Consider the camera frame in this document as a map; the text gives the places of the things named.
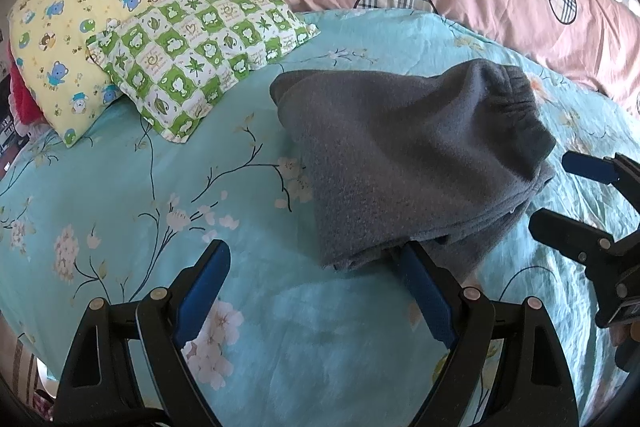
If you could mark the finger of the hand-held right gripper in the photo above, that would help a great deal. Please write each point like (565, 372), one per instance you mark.
(560, 229)
(585, 164)

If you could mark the grey fleece pants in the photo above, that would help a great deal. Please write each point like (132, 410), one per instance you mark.
(400, 147)

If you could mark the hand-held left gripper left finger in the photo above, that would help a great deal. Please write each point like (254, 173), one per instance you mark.
(200, 294)

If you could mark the red cloth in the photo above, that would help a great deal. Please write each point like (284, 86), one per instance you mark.
(22, 102)

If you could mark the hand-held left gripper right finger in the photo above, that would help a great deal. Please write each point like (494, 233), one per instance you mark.
(425, 299)

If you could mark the green checkered pillow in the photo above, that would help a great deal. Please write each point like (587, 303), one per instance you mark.
(200, 47)

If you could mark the turquoise floral bed sheet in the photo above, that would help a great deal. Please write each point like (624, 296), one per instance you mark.
(150, 167)

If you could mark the yellow cartoon print pillow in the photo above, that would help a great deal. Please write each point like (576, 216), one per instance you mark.
(75, 7)

